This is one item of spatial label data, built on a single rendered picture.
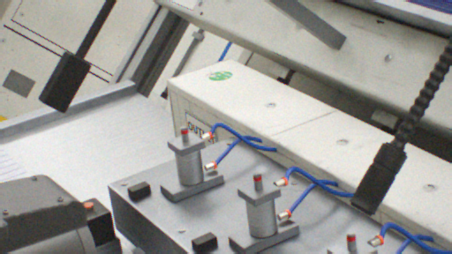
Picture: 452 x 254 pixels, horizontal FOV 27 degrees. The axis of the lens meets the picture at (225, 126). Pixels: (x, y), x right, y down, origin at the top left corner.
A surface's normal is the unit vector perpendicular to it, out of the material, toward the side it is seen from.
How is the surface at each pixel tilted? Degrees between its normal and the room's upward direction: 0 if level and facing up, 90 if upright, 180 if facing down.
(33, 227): 90
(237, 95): 43
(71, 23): 90
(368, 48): 90
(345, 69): 90
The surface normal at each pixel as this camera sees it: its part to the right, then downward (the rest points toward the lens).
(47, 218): 0.63, 0.37
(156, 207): -0.11, -0.90
